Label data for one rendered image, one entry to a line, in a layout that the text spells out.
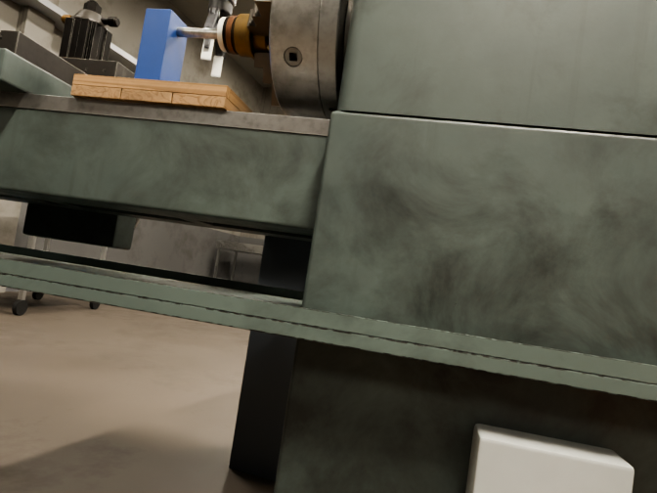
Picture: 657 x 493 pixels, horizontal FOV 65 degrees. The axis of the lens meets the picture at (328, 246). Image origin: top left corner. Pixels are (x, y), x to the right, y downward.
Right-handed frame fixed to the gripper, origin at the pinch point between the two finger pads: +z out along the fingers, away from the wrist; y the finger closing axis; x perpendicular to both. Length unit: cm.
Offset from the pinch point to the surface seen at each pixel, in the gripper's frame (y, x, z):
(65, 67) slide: -54, 14, 25
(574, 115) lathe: -88, -77, 32
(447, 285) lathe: -85, -63, 58
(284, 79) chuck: -66, -33, 25
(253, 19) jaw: -63, -25, 13
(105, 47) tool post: -37.0, 15.4, 12.9
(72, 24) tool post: -41.3, 21.7, 10.3
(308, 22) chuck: -72, -36, 16
